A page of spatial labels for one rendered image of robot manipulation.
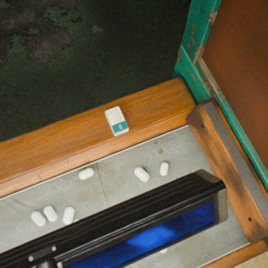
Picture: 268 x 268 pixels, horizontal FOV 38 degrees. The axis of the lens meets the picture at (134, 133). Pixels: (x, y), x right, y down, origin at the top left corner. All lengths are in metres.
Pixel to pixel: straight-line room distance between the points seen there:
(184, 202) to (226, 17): 0.37
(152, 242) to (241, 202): 0.33
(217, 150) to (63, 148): 0.34
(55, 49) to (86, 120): 1.07
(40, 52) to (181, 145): 1.18
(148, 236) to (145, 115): 0.45
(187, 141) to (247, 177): 0.19
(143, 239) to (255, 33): 0.37
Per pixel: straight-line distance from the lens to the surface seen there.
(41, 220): 0.85
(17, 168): 0.89
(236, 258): 0.86
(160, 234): 0.51
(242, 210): 0.81
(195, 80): 0.91
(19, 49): 1.97
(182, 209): 0.49
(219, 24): 0.76
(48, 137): 0.90
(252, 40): 0.68
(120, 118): 0.88
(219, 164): 0.82
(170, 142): 0.91
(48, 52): 1.94
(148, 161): 0.89
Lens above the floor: 1.59
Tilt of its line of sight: 68 degrees down
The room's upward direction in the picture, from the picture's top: 6 degrees clockwise
